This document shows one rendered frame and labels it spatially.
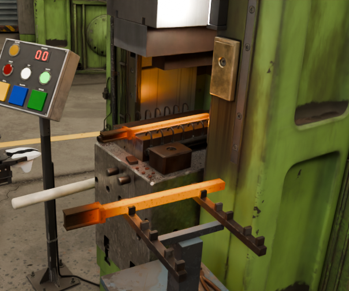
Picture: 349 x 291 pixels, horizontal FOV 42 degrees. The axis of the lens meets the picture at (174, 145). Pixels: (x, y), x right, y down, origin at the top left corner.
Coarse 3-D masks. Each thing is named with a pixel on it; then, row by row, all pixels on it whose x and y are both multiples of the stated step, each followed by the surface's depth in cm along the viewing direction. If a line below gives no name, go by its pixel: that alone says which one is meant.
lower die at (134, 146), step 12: (144, 120) 174; (156, 120) 172; (204, 120) 173; (144, 132) 158; (168, 132) 161; (180, 132) 161; (204, 132) 168; (120, 144) 165; (132, 144) 158; (144, 144) 153; (156, 144) 156; (204, 144) 171; (144, 156) 155
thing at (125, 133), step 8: (168, 120) 167; (176, 120) 168; (184, 120) 169; (192, 120) 171; (120, 128) 156; (128, 128) 156; (136, 128) 158; (144, 128) 159; (152, 128) 161; (104, 136) 150; (112, 136) 153; (120, 136) 155; (128, 136) 155
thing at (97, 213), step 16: (160, 192) 120; (176, 192) 121; (192, 192) 123; (208, 192) 126; (80, 208) 108; (96, 208) 109; (112, 208) 111; (144, 208) 116; (64, 224) 108; (80, 224) 109
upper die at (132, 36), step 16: (128, 32) 147; (144, 32) 139; (160, 32) 142; (176, 32) 145; (192, 32) 149; (208, 32) 153; (128, 48) 149; (144, 48) 141; (160, 48) 144; (176, 48) 148; (192, 48) 152; (208, 48) 156
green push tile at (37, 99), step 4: (32, 92) 181; (36, 92) 180; (40, 92) 180; (44, 92) 179; (32, 96) 181; (36, 96) 180; (40, 96) 179; (44, 96) 178; (32, 100) 180; (36, 100) 180; (40, 100) 179; (44, 100) 178; (28, 104) 181; (32, 104) 180; (36, 104) 179; (40, 104) 178; (32, 108) 180; (36, 108) 179; (40, 108) 178
